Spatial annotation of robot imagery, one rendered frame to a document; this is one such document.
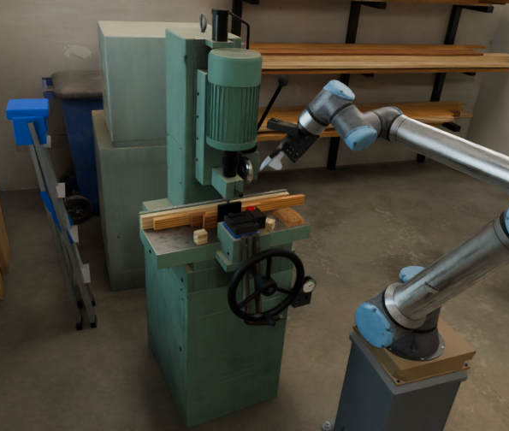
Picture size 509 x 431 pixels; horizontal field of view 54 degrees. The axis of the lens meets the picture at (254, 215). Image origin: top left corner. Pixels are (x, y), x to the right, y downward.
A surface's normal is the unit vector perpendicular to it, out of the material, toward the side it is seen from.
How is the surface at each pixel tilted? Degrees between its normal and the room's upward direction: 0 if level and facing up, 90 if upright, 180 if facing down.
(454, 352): 4
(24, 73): 90
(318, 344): 0
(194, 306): 90
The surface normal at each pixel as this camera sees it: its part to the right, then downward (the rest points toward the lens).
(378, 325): -0.79, 0.32
